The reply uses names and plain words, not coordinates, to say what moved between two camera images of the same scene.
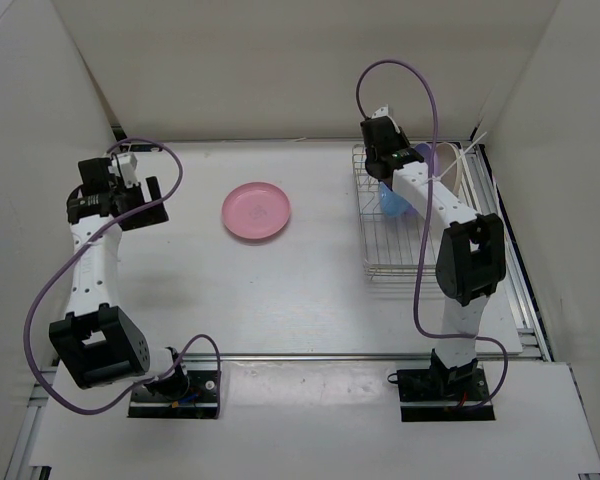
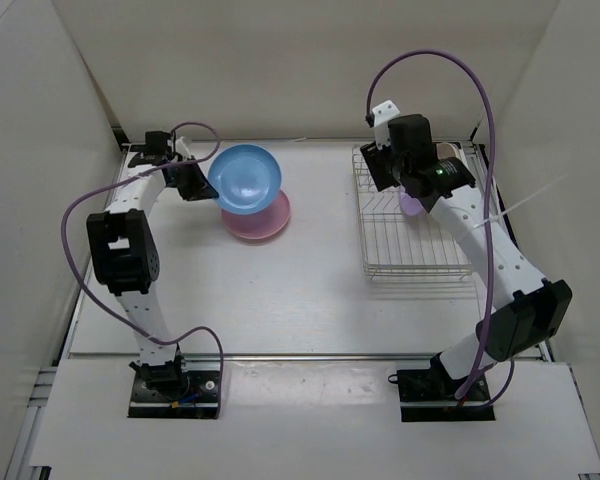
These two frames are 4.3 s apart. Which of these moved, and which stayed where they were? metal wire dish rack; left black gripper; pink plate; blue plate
Moved: left black gripper; blue plate
Stayed: pink plate; metal wire dish rack
